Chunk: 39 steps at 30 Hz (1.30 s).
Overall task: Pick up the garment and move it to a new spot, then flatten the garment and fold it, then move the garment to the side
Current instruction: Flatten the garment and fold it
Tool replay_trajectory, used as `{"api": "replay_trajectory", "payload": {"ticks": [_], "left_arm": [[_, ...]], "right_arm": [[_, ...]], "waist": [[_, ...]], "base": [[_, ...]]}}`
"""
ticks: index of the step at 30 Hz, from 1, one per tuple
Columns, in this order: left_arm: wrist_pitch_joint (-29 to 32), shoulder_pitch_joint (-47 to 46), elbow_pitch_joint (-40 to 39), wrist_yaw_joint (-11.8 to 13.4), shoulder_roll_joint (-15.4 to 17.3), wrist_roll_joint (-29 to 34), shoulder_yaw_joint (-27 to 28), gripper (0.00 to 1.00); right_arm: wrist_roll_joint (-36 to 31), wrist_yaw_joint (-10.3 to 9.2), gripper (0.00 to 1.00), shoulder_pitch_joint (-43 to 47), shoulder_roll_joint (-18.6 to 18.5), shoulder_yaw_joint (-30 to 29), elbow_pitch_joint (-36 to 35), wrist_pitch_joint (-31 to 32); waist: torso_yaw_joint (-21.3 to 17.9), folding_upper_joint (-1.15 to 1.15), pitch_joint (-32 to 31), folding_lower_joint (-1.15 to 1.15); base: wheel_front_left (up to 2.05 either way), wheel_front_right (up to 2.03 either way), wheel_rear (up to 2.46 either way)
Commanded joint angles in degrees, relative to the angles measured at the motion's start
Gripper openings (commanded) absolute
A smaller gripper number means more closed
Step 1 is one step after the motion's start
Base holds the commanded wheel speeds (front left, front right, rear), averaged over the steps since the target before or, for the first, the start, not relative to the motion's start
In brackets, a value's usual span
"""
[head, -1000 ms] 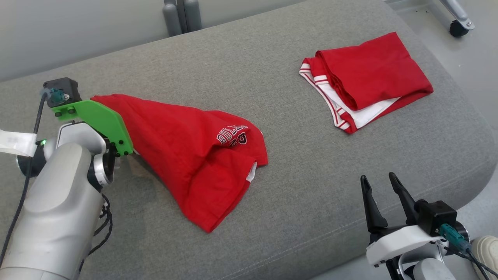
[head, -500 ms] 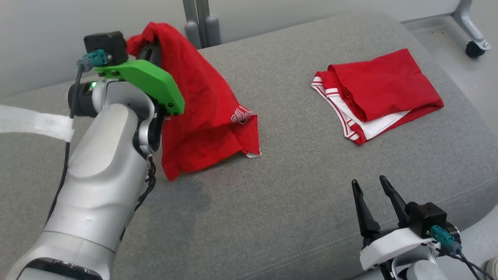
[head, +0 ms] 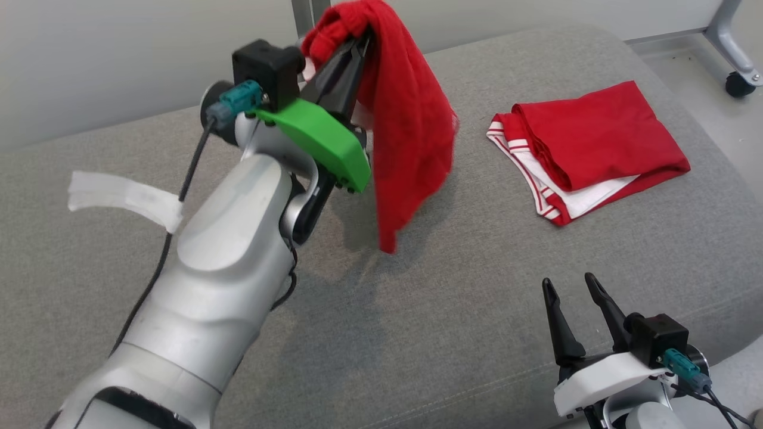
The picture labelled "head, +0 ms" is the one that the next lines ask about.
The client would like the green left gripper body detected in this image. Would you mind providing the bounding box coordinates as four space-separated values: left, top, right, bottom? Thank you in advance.
256 98 372 193

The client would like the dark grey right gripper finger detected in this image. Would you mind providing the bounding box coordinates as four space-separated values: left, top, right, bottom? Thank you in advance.
584 272 633 353
541 278 588 368

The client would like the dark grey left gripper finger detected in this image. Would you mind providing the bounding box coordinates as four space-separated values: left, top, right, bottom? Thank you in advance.
324 35 374 126
300 39 362 105

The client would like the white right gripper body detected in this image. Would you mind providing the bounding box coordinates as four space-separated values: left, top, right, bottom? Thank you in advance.
553 351 672 429

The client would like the red basketball shorts white stripe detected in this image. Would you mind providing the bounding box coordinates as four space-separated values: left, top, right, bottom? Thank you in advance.
300 0 460 255

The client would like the red white basketball jersey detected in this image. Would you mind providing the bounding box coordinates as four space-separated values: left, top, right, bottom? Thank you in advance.
486 80 693 228

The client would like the white tape flag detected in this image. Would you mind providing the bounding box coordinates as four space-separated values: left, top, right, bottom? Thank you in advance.
67 170 185 235

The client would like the grey metal stand with caster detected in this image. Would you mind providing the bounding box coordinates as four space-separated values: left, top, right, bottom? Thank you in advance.
622 0 763 100

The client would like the grey double metal post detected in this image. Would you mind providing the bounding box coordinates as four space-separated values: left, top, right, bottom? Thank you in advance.
290 0 332 38

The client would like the black left cable teal plug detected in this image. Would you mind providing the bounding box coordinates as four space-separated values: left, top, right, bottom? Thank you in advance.
110 80 264 359

